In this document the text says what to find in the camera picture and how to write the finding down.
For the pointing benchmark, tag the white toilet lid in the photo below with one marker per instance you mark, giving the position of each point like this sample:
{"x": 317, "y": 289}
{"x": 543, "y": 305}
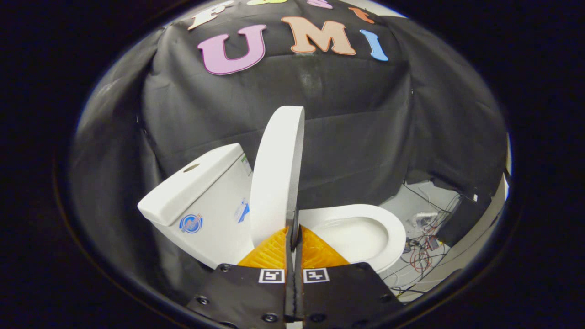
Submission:
{"x": 276, "y": 173}

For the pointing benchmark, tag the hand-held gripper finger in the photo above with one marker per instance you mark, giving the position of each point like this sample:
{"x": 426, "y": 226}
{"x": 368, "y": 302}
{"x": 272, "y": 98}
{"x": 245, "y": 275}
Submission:
{"x": 289, "y": 283}
{"x": 299, "y": 283}

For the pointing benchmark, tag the black backdrop cloth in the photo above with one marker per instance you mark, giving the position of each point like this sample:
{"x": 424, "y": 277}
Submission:
{"x": 347, "y": 137}

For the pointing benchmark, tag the white toilet tank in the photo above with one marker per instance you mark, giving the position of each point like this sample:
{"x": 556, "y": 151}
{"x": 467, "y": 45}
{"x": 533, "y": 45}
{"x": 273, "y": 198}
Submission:
{"x": 210, "y": 192}

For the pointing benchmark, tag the clear plastic packet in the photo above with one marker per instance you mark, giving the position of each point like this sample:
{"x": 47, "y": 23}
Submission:
{"x": 425, "y": 218}

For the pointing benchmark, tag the small grey device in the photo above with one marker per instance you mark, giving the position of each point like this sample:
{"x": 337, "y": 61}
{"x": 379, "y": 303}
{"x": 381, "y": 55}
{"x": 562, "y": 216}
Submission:
{"x": 433, "y": 242}

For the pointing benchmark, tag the white toilet bowl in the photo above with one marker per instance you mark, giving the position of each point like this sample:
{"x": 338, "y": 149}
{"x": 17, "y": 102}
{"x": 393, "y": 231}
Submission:
{"x": 352, "y": 237}

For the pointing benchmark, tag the black box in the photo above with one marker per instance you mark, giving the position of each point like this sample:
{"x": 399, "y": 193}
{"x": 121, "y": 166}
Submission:
{"x": 464, "y": 219}

